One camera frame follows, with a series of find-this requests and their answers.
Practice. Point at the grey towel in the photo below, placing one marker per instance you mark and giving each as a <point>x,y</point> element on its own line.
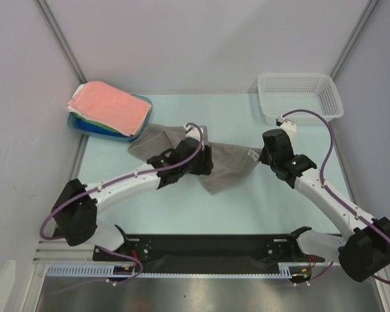
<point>231,163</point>

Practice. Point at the teal plastic tray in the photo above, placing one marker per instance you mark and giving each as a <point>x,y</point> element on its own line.
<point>128,139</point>

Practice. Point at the blue towel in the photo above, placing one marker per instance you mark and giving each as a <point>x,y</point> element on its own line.
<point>89,127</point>

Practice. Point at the white slotted cable duct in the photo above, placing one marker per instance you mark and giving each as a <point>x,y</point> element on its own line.
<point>122,271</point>

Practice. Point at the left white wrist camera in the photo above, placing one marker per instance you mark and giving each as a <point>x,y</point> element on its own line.
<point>193,131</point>

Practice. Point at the white rounded object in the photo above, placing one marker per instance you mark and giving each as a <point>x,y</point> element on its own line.
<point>7,280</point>

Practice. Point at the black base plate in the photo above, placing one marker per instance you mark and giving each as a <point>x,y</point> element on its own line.
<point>216,251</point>

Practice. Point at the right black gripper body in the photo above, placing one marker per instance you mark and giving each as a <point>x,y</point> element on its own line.
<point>268,156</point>

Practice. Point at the green towel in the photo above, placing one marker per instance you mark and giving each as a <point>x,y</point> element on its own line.
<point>100,125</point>

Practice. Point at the pink towel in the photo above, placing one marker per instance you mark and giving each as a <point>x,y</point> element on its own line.
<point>114,108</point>

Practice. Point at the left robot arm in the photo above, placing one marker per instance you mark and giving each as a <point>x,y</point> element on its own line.
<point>79,205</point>

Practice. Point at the white perforated plastic basket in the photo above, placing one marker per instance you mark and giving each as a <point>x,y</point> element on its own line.
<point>280,93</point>

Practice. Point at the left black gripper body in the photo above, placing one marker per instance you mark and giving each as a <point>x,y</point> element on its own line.
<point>201,165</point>

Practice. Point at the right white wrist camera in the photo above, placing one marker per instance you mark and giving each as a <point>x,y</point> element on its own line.
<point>287,125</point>

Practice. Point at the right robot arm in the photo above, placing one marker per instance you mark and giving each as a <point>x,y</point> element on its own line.
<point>363,247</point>

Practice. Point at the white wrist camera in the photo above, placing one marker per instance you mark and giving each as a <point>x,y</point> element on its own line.
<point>193,131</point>
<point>287,125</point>

